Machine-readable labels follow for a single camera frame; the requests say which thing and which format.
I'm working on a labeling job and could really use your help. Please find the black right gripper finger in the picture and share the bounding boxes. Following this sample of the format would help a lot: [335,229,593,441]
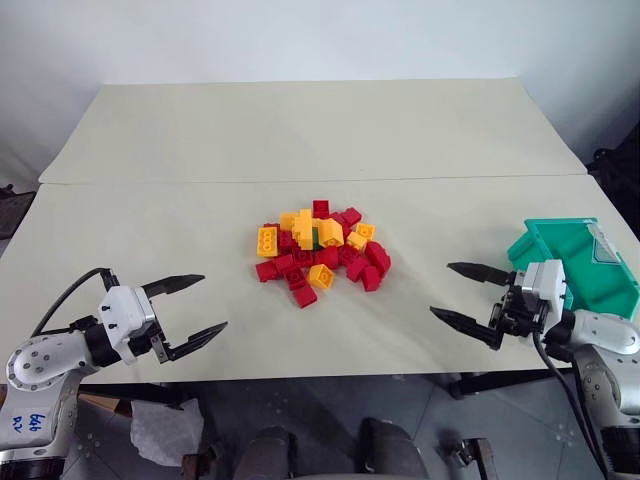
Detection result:
[429,305,504,350]
[446,261,516,288]

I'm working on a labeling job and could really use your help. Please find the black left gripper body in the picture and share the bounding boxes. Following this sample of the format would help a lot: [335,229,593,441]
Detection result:
[127,287,174,364]

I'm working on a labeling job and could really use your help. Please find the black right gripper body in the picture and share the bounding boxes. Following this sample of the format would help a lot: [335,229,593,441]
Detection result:
[489,272,550,346]

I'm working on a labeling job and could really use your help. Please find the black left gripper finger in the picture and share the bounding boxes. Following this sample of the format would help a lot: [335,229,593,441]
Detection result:
[163,321,230,363]
[142,272,207,302]

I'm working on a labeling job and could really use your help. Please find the brown cardboard piece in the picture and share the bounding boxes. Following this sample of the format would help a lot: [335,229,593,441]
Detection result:
[78,391,132,417]

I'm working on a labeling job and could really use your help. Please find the green plastic bin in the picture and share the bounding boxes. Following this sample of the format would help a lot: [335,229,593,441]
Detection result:
[506,215,640,322]

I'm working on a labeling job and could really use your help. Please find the white crumpled plastic bag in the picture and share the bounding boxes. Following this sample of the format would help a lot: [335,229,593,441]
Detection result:
[130,398,204,469]

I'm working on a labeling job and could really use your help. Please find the clear bin label plate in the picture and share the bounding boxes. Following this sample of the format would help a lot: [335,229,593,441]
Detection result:
[588,224,624,264]

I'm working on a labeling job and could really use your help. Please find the dark rounded shape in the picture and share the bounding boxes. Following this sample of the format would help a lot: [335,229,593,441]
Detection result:
[243,424,302,480]
[356,416,427,480]

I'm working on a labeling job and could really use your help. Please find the dark equipment base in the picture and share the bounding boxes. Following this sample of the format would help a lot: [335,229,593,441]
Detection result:
[0,183,34,242]

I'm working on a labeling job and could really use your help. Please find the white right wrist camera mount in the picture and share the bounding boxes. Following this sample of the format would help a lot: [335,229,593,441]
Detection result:
[514,259,570,332]

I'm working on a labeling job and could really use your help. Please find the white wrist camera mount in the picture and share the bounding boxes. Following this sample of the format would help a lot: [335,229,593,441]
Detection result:
[97,284,157,365]
[514,259,570,332]

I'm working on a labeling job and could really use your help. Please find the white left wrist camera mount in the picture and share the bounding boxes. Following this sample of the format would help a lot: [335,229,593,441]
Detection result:
[97,284,157,365]

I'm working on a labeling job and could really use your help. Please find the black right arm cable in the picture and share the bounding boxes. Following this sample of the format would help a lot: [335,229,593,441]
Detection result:
[531,327,619,480]

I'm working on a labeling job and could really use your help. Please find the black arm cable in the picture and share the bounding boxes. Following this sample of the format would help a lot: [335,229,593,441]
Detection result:
[29,267,119,341]
[531,327,619,480]

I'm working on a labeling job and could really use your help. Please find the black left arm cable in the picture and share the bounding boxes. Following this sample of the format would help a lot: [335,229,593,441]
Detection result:
[29,267,119,341]

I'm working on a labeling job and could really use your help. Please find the grey metal foot bracket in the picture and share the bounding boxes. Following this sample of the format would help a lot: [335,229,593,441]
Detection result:
[448,436,497,480]

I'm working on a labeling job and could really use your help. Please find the dark equipment with cables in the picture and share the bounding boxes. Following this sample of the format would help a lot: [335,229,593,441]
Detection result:
[586,133,640,224]

